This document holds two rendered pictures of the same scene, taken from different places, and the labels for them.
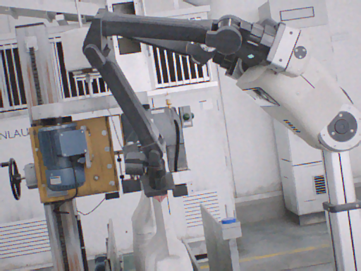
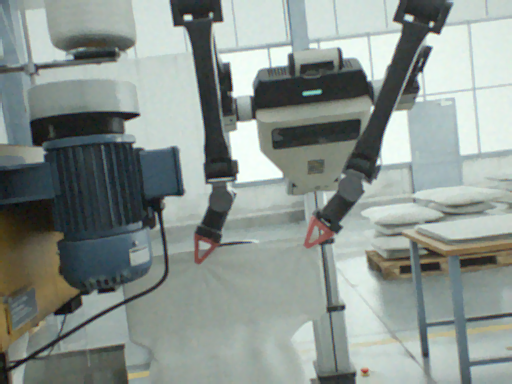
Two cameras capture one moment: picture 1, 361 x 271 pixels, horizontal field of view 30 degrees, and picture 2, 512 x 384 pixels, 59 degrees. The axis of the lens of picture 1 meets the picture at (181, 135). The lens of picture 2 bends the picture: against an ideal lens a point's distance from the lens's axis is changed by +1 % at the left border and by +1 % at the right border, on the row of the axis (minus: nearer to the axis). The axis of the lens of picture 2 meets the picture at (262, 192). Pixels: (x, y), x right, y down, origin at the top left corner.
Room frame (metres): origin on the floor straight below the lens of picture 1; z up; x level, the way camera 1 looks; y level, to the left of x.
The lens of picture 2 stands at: (2.25, 1.24, 1.26)
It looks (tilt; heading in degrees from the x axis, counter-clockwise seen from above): 4 degrees down; 274
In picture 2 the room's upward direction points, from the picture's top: 7 degrees counter-clockwise
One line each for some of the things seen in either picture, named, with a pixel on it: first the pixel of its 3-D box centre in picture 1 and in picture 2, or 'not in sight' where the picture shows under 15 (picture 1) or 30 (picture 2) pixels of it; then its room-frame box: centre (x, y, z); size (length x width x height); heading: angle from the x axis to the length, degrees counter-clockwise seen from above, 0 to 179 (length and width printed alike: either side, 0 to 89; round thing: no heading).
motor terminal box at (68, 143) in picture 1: (70, 146); (156, 180); (2.50, 0.42, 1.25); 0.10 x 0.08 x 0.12; 120
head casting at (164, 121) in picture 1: (152, 137); not in sight; (2.89, 0.13, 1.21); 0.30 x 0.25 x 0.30; 5
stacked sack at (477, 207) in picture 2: not in sight; (460, 205); (0.55, -3.56, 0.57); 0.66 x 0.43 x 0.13; 95
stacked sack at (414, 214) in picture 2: not in sight; (403, 215); (1.19, -3.30, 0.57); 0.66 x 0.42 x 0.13; 178
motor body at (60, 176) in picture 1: (62, 157); (101, 210); (2.59, 0.47, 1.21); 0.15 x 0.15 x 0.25
